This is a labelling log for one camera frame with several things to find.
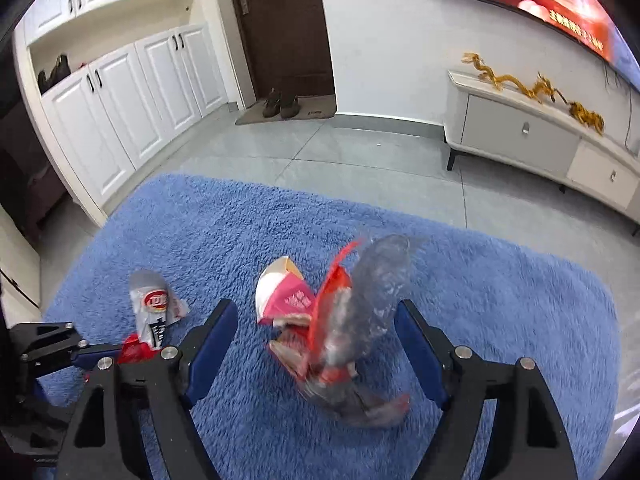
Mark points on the golden dragon ornament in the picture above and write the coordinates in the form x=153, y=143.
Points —
x=542, y=87

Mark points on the red silver foil wrapper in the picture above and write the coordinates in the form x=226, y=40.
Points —
x=354, y=308

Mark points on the pair of dark shoes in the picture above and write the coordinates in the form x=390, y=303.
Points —
x=285, y=105

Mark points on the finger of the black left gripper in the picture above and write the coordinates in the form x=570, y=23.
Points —
x=46, y=348

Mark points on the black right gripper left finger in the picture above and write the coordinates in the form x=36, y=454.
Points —
x=104, y=439

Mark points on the pink white paper box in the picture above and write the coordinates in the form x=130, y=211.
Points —
x=282, y=296

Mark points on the white red chips bag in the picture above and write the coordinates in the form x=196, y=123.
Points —
x=155, y=306

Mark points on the white TV cabinet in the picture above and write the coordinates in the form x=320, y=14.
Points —
x=506, y=127

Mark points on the dark brown door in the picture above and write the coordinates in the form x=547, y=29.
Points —
x=287, y=48

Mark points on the white shoe cabinet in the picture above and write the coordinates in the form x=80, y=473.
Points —
x=113, y=86

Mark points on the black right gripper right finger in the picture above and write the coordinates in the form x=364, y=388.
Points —
x=527, y=439

